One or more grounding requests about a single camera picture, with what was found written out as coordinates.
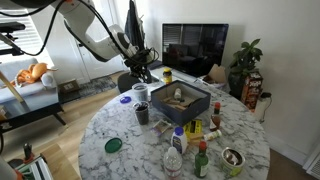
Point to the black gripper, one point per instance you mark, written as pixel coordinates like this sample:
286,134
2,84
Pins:
138,63

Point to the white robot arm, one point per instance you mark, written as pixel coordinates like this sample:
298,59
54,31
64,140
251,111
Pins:
78,17

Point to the clear cup with dark contents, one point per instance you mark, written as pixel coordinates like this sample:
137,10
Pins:
141,110

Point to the white tv stand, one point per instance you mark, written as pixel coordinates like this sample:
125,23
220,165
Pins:
178,75

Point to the white plastic tub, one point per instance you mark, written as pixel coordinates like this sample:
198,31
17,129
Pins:
140,91

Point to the yellow lid vitamin jar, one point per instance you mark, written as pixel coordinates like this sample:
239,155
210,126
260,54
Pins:
167,75

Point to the dark office chair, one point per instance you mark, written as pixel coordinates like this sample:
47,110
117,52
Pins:
126,81

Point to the blue round lid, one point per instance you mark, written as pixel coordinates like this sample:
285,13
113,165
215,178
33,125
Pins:
125,99

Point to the small white bottle in box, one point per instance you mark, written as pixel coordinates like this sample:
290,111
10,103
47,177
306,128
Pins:
177,94

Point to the dark blue cardboard box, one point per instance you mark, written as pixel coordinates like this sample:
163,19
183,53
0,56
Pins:
193,102

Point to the small snack packet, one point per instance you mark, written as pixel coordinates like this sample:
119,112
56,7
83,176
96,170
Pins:
160,127

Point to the black flat screen television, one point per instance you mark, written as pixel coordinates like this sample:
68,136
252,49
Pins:
193,48

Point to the brown cardboard box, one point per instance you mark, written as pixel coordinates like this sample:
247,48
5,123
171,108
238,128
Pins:
216,75

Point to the yellow packet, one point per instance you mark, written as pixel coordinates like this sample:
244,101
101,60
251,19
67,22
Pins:
192,127

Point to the white bottle blue cap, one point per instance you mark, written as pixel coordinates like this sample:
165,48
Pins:
179,140

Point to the green round lid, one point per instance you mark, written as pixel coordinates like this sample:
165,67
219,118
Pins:
113,145

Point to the red cap sauce bottle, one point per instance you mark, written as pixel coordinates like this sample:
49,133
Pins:
215,117

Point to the clear water bottle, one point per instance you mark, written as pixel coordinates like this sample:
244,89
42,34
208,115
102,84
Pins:
172,163

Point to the small white lying bottle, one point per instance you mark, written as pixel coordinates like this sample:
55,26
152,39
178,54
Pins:
212,135

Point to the potted green plant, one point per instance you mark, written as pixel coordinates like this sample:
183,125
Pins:
244,62

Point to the green glass bottle red cap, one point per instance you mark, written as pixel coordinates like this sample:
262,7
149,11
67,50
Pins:
201,161

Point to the red jenga box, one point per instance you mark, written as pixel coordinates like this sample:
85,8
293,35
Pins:
251,90

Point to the grey sofa bench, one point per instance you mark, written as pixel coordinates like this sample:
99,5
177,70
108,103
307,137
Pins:
40,100

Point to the orange plush toy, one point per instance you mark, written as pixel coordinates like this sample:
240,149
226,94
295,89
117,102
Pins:
35,72

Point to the open green tin can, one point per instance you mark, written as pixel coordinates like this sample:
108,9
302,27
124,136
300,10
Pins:
231,161

